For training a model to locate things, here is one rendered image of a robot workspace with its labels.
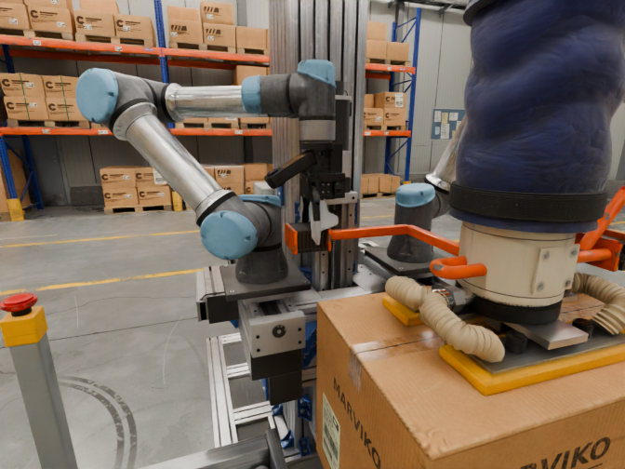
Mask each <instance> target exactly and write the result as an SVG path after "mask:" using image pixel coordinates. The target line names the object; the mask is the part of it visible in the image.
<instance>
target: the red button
mask: <svg viewBox="0 0 625 469"><path fill-rule="evenodd" d="M37 301H38V300H37V296H36V295H34V294H32V293H21V294H17V295H13V296H10V297H7V298H5V299H4V300H3V301H2V302H1V303H0V308H1V310H3V311H6V312H10V313H11V315H12V316H14V317H17V316H23V315H27V314H29V313H30V312H31V311H32V306H34V305H35V303H36V302H37Z"/></svg>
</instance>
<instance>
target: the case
mask: <svg viewBox="0 0 625 469"><path fill-rule="evenodd" d="M574 294H577V293H574ZM577 295H578V300H577V301H569V302H563V303H562V306H561V311H560V314H559V317H558V319H560V320H562V321H564V322H566V321H571V320H573V319H575V318H585V317H590V316H594V315H597V313H598V312H601V309H603V308H604V306H605V305H606V304H604V303H603V302H601V301H598V300H597V299H595V298H593V297H590V296H589V295H585V294H584V293H583V294H581V293H579V294H577ZM388 296H389V295H388V294H387V292H381V293H375V294H368V295H362V296H355V297H349V298H342V299H335V300H328V301H319V302H318V303H317V382H316V450H317V453H318V455H319V458H320V461H321V463H322V465H323V468H324V469H625V360H624V361H620V362H617V363H614V364H610V365H606V366H602V367H599V368H592V369H589V370H585V371H581V372H578V373H574V374H570V375H566V376H563V377H560V378H556V379H552V380H548V381H545V382H538V383H534V384H531V385H528V386H524V387H520V388H516V389H512V390H509V391H505V392H501V393H498V394H494V395H488V396H485V395H482V394H481V393H480V392H479V391H478V390H476V389H475V388H474V387H473V386H472V385H471V384H470V383H469V382H468V381H466V380H465V379H464V378H463V377H462V376H461V375H460V374H459V373H458V372H456V371H455V370H454V369H453V368H452V367H451V366H450V365H449V364H447V363H446V362H445V361H444V359H443V358H442V357H441V356H440V355H439V353H440V347H441V346H444V345H448V344H447V342H446V341H444V340H442V338H441V337H440V336H438V335H437V333H436V332H434V330H433V329H432V328H431V327H429V326H427V325H426V324H423V325H417V326H413V327H407V326H406V325H405V324H404V323H403V322H402V321H400V320H399V319H398V318H397V317H396V316H395V315H394V314H393V313H391V312H390V311H389V310H388V309H387V308H386V307H385V306H384V305H383V304H382V299H383V297H388Z"/></svg>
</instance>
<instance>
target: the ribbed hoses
mask: <svg viewBox="0 0 625 469"><path fill-rule="evenodd" d="M574 277H575V286H574V288H573V289H571V291H570V292H572V293H577V294H579V293H581V294H583V293H584V294H585V295H589V296H590V297H593V298H595V299H597V300H598V301H601V302H603V303H604V304H606V305H605V306H604V308H603V309H601V312H598V313H597V315H594V316H593V319H591V321H592V322H593V324H594V325H596V326H597V327H599V328H602V329H604V330H605V331H606V332H608V333H609V334H611V335H613V336H614V335H615V334H618V332H619V331H622V330H623V329H622V328H625V288H624V287H620V286H619V285H618V284H614V283H613V282H611V281H607V280H606V279H602V278H601V277H600V276H597V277H595V276H594V275H588V274H581V273H576V272H575V273H574ZM574 277H573V278H574ZM385 289H386V292H387V294H388V295H389V296H390V297H391V298H393V299H395V300H397V301H399V302H400V303H403V304H404V305H407V306H408V307H411V308H414V309H416V310H417V309H419V311H420V315H421V316H422V317H423V319H424V320H425V322H426V323H427V324H428V325H429V326H430V327H431V328H432V329H433V330H434V332H436V333H437V335H438V336H440V337H441V338H442V340H444V341H446V342H447V344H449V345H453V346H454V348H455V350H462V351H463V352H464V353H465V354H472V355H476V356H478V357H479V358H481V359H483V360H484V361H487V362H491V363H493V362H500V361H501V360H502V359H503V357H504V356H505V349H504V347H503V345H502V343H501V341H500V339H499V337H498V335H496V334H494V332H493V331H492V330H490V329H488V328H483V327H481V326H475V325H469V324H468V325H466V323H465V322H462V320H461V318H458V316H457V315H455V314H454V313H453V312H452V311H450V309H449V306H448V308H447V303H446V302H449V300H448V298H446V299H447V301H445V298H444V297H446V295H445V294H443V293H442V292H440V291H439V292H440V293H442V294H443V295H444V297H443V296H442V295H440V294H439V293H436V292H431V288H428V289H426V288H422V287H421V286H419V284H418V283H417V282H415V280H413V279H412V278H408V277H406V276H404V277H402V276H393V277H391V278H389V279H388V280H387V282H386V284H385ZM570 292H568V293H570Z"/></svg>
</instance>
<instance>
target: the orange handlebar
mask: <svg viewBox="0 0 625 469"><path fill-rule="evenodd" d="M406 234H408V235H411V236H414V237H416V238H417V239H419V240H422V241H424V242H426V243H428V244H430V245H433V246H435V247H437V248H440V249H442V250H444V251H446V252H448V253H451V254H453V255H455V256H457V257H450V258H442V259H437V260H433V261H432V262H431V263H430V271H431V272H432V273H433V274H434V275H436V276H439V277H441V278H444V279H450V280H456V279H463V278H471V277H477V276H484V275H486V273H487V269H486V267H485V266H484V265H483V264H482V263H476V264H468V265H467V259H466V257H465V256H459V243H457V242H455V241H452V240H450V239H447V238H445V237H442V236H440V235H438V234H434V233H431V232H429V231H426V230H424V229H421V228H419V227H417V226H415V225H407V224H397V225H384V226H372V227H359V228H347V229H334V230H332V236H331V240H340V239H352V238H363V237H374V236H385V235H406ZM610 257H611V252H610V250H609V249H607V248H599V249H592V250H584V251H579V252H578V260H577V263H582V262H589V261H602V260H608V259H609V258H610Z"/></svg>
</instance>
